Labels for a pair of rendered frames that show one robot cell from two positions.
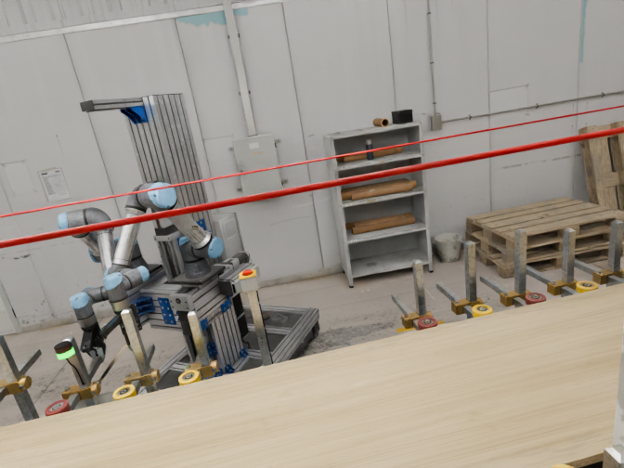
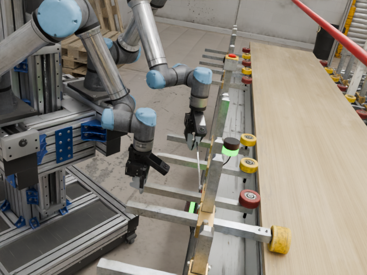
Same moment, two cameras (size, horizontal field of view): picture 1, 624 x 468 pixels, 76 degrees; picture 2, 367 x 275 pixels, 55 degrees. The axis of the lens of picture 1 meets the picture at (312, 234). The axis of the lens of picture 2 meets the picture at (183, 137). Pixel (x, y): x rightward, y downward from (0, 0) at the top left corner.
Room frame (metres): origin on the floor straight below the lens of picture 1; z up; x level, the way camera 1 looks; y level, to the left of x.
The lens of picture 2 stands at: (1.37, 2.20, 1.70)
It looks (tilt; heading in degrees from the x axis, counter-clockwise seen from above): 28 degrees down; 281
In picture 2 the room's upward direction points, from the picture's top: 9 degrees clockwise
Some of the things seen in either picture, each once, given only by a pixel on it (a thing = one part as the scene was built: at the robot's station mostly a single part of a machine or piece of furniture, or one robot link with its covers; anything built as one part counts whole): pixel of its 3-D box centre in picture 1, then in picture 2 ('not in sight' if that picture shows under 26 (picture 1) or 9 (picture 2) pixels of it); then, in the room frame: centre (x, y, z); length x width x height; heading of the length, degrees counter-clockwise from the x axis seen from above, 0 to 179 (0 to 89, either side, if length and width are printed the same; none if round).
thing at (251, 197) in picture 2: (60, 417); (247, 205); (1.31, 1.07, 0.85); 0.08 x 0.08 x 0.11
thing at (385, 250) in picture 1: (378, 204); not in sight; (4.02, -0.73, 0.78); 0.90 x 0.45 x 1.55; 94
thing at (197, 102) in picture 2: (121, 303); (197, 100); (1.60, 0.87, 1.16); 0.08 x 0.08 x 0.05
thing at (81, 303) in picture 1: (82, 305); (144, 124); (1.74, 1.12, 1.12); 0.09 x 0.08 x 0.11; 13
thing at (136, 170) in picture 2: (93, 333); (139, 160); (1.75, 1.12, 0.96); 0.09 x 0.08 x 0.12; 7
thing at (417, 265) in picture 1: (421, 306); (226, 75); (1.64, -0.44, 0.88); 0.04 x 0.04 x 0.48; 7
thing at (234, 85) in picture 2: (410, 316); (219, 83); (1.67, -0.40, 0.83); 0.44 x 0.03 x 0.04; 7
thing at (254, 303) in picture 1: (261, 334); (222, 106); (1.55, 0.29, 0.93); 0.05 x 0.05 x 0.45; 7
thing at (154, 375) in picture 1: (142, 378); (212, 165); (1.49, 0.82, 0.84); 0.14 x 0.06 x 0.05; 97
